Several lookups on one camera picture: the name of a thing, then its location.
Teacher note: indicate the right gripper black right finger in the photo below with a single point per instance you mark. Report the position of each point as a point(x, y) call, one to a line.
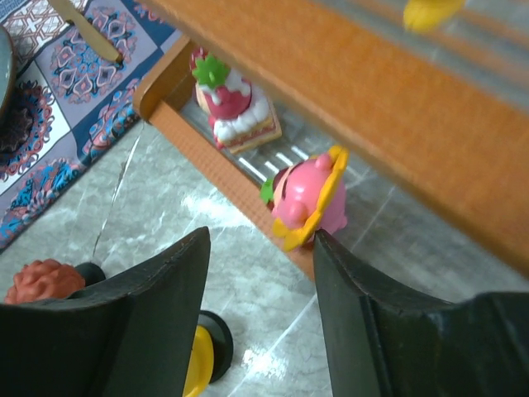
point(384, 338)

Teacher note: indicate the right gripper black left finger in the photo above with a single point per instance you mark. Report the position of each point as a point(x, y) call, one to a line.
point(129, 335)

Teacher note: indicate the pink sunflower pig toy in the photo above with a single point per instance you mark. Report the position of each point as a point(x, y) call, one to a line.
point(307, 197)

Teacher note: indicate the strawberry cake toy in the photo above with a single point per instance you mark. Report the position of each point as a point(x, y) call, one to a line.
point(239, 112)

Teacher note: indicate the orange wooden two-tier shelf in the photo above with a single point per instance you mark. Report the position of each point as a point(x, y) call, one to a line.
point(459, 150)

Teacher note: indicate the yellow duck figurine toy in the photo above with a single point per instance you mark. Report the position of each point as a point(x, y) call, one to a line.
point(211, 354)

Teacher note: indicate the red-haired figurine toy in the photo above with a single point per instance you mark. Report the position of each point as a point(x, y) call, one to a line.
point(50, 279)

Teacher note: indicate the patterned table runner cloth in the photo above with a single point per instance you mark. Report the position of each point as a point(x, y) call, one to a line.
point(69, 106)

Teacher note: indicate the teal ceramic plate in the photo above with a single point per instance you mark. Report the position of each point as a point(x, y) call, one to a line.
point(8, 70)

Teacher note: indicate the gold butter knife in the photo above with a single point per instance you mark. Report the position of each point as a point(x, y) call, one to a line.
point(95, 39)

